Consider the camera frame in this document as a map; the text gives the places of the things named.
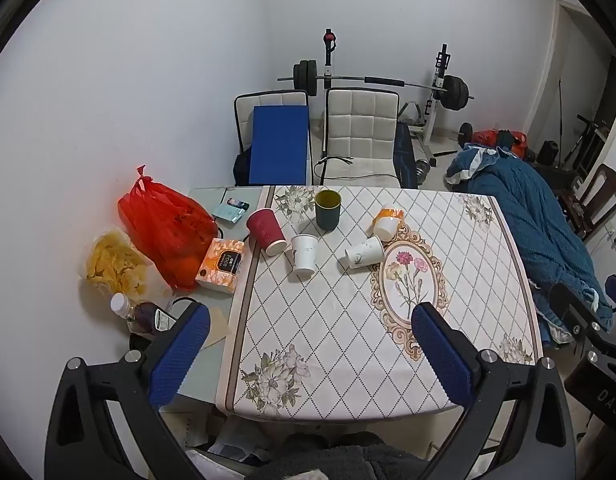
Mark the floral diamond pattern tablecloth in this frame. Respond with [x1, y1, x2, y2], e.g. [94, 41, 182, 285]
[215, 185, 545, 418]

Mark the small teal box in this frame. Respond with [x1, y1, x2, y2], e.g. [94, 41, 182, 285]
[211, 203, 246, 225]

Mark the white barbell rack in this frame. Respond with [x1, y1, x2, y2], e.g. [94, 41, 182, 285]
[322, 27, 453, 148]

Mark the white capped dark drink bottle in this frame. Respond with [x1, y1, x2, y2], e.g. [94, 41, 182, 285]
[110, 292, 163, 335]

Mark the white cup with leaf print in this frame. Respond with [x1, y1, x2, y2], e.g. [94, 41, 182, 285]
[344, 235, 386, 269]

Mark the orange and white paper cup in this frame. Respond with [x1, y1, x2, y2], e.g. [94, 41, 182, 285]
[372, 206, 405, 241]

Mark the clear bag of yellow chips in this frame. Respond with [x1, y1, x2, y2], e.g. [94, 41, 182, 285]
[79, 228, 173, 303]

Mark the black cable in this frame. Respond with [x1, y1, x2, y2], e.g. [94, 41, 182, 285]
[314, 156, 403, 187]

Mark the plain white paper cup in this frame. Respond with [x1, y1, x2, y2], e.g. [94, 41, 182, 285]
[291, 233, 319, 276]

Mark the orange tissue box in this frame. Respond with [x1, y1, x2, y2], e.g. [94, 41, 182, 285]
[195, 238, 245, 294]

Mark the dark wooden chair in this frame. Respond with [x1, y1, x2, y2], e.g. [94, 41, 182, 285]
[560, 163, 616, 242]

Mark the red ribbed paper cup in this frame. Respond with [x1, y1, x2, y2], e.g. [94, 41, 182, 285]
[246, 207, 289, 256]

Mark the dark green cup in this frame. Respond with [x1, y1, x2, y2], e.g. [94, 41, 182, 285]
[315, 188, 343, 232]

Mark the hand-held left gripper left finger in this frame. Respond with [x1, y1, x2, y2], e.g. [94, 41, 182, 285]
[44, 302, 211, 480]

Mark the black barbell with plates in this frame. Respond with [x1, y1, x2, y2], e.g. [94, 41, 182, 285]
[278, 59, 475, 113]

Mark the dark grey fleece clothing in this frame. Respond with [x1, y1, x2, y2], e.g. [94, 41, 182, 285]
[245, 431, 426, 480]

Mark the blue flat board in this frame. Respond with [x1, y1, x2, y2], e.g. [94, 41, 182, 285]
[248, 105, 309, 187]

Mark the blue knitted blanket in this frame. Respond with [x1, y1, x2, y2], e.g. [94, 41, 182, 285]
[444, 142, 615, 347]

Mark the black bag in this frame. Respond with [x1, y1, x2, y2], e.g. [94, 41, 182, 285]
[232, 146, 253, 188]

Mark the white padded chair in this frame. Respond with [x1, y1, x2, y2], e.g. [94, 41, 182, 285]
[322, 88, 401, 188]
[233, 90, 311, 187]

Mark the red plastic bag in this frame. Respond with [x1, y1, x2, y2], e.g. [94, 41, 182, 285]
[118, 165, 219, 292]

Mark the brown paper sheet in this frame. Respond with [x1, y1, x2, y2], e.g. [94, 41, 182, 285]
[200, 305, 233, 348]

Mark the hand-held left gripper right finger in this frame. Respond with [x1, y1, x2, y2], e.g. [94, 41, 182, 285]
[410, 301, 578, 480]

